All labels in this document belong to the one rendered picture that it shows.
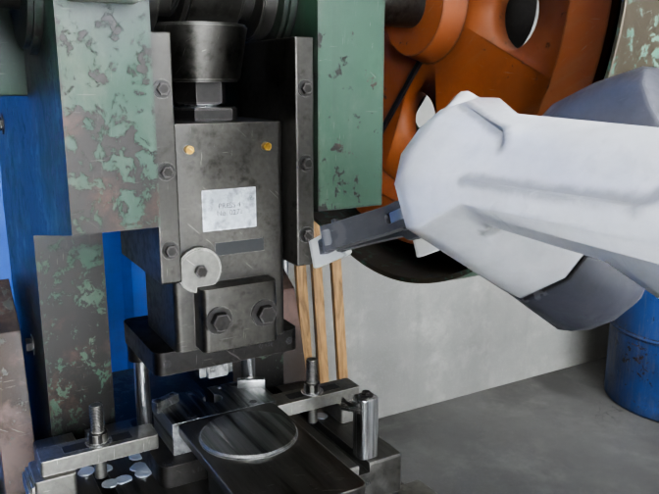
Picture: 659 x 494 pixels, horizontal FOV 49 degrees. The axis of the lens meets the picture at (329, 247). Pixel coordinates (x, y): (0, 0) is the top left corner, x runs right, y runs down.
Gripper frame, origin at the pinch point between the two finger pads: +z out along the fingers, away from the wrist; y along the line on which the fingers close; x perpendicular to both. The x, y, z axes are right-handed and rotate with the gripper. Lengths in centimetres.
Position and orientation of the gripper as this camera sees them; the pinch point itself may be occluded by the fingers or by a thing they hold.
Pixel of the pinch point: (372, 247)
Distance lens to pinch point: 79.4
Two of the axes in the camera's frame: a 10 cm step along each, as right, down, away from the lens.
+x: -1.8, -9.7, 1.6
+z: -4.8, 2.3, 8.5
